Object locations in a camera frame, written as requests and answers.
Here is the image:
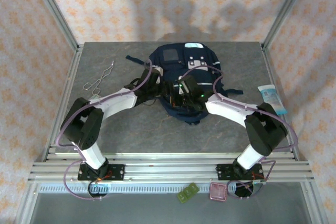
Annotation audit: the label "aluminium frame post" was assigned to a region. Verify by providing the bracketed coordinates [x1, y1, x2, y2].
[261, 0, 313, 50]
[27, 0, 81, 51]

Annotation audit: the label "pink square box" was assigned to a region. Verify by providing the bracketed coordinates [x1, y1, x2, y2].
[209, 182, 228, 203]

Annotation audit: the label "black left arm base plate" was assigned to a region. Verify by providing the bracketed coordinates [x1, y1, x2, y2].
[78, 163, 126, 182]

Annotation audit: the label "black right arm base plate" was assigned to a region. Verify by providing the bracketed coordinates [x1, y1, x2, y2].
[215, 163, 263, 182]

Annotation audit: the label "green plastic tag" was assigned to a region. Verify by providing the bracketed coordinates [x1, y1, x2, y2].
[177, 183, 200, 204]

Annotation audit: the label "navy blue backpack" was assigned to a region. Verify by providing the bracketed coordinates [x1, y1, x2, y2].
[125, 42, 244, 126]

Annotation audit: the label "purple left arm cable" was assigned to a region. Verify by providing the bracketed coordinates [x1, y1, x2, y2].
[57, 60, 161, 200]

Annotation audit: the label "grey slotted cable duct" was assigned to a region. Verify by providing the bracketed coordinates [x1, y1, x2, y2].
[39, 184, 266, 194]

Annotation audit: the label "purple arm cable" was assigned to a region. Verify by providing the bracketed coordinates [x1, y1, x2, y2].
[182, 66, 299, 198]
[57, 60, 161, 200]

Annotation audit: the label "aluminium front beam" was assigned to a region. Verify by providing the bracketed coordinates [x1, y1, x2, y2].
[28, 152, 314, 183]

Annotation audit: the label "metal wire tongs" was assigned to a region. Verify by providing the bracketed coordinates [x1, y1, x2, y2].
[83, 61, 115, 92]

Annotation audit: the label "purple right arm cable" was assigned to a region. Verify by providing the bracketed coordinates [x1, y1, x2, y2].
[182, 66, 299, 198]

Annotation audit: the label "aluminium table side rail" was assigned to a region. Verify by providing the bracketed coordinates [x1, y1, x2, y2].
[261, 48, 299, 161]
[43, 45, 85, 162]

